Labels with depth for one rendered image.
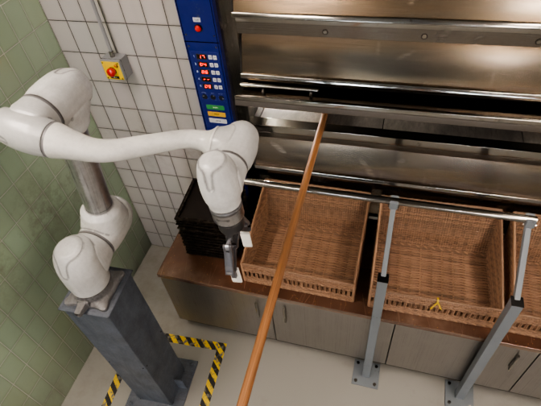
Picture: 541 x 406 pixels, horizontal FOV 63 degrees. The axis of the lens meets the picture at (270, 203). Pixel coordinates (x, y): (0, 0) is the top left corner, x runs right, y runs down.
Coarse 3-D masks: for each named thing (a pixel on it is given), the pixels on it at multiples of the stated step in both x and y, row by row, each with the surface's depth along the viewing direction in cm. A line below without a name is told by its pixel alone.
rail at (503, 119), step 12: (240, 96) 182; (252, 96) 181; (264, 96) 181; (336, 108) 174; (348, 108) 172; (360, 108) 171; (372, 108) 169; (384, 108) 168; (396, 108) 167; (408, 108) 167; (480, 120) 161; (492, 120) 159; (504, 120) 158; (516, 120) 157; (528, 120) 156; (540, 120) 155
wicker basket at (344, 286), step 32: (288, 192) 231; (256, 224) 225; (288, 224) 242; (320, 224) 236; (352, 224) 231; (320, 256) 227; (352, 256) 225; (288, 288) 215; (320, 288) 208; (352, 288) 200
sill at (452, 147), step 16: (256, 128) 212; (272, 128) 209; (288, 128) 206; (304, 128) 204; (336, 128) 202; (352, 128) 201; (368, 128) 200; (400, 144) 196; (416, 144) 193; (432, 144) 191; (448, 144) 189; (464, 144) 188; (480, 144) 187; (496, 144) 186; (512, 144) 185; (528, 144) 184
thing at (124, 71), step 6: (108, 54) 201; (120, 54) 200; (102, 60) 198; (108, 60) 197; (114, 60) 196; (120, 60) 196; (126, 60) 201; (102, 66) 200; (108, 66) 199; (120, 66) 197; (126, 66) 201; (120, 72) 200; (126, 72) 202; (132, 72) 206; (108, 78) 204; (114, 78) 203; (120, 78) 202; (126, 78) 203
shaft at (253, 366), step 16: (320, 128) 199; (304, 176) 179; (304, 192) 174; (288, 240) 158; (288, 256) 155; (272, 288) 145; (272, 304) 141; (256, 352) 131; (256, 368) 128; (240, 400) 122
